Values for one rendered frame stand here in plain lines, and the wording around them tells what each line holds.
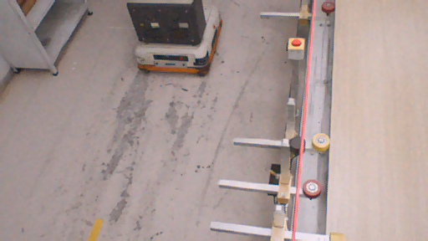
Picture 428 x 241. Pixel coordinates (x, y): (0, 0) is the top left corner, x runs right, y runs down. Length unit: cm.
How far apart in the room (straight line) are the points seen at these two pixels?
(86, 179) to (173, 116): 81
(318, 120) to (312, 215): 58
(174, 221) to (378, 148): 145
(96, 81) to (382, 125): 255
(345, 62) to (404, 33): 39
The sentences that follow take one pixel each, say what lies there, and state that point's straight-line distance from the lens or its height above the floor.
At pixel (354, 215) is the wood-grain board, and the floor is 90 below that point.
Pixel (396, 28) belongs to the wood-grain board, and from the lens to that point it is 259.
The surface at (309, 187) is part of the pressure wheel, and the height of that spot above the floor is 90.
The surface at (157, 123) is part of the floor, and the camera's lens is 333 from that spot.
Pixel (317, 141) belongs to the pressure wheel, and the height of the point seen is 90.
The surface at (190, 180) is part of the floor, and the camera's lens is 298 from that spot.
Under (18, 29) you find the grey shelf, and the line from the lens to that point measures 383.
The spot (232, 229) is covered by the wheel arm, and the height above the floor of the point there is 96.
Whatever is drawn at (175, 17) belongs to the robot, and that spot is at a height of 56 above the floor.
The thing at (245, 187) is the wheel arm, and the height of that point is 86.
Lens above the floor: 253
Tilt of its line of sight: 51 degrees down
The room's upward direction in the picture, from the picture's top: 12 degrees counter-clockwise
